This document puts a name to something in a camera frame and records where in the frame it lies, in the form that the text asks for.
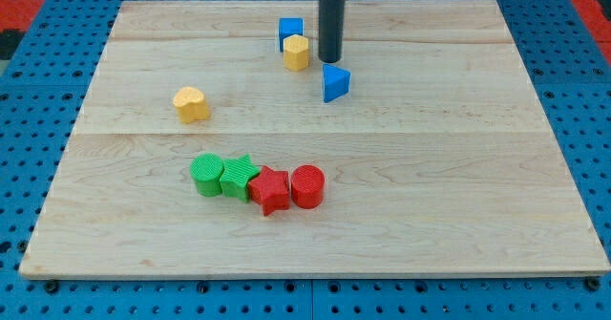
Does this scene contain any red star block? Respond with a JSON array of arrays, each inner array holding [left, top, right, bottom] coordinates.
[[247, 165, 290, 216]]

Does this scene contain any green star block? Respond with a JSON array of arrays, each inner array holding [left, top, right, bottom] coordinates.
[[220, 155, 261, 203]]

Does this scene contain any red cylinder block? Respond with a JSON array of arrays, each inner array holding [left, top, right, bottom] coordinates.
[[290, 164, 326, 209]]

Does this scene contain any blue triangle block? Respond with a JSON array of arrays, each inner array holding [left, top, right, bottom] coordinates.
[[323, 64, 351, 103]]

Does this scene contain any light wooden board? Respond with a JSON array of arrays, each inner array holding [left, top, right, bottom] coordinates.
[[20, 0, 610, 280]]

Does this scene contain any green cylinder block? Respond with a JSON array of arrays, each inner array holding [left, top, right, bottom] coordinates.
[[190, 153, 224, 197]]

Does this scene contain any yellow hexagon block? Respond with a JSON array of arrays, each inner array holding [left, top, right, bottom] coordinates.
[[283, 34, 309, 72]]

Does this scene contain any blue cube block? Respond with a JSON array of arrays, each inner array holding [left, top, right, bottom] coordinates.
[[278, 17, 304, 53]]

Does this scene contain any yellow heart block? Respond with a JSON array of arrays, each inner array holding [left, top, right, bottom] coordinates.
[[172, 86, 211, 123]]

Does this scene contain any black cylindrical pointer tool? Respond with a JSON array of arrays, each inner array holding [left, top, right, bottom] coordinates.
[[318, 0, 345, 63]]

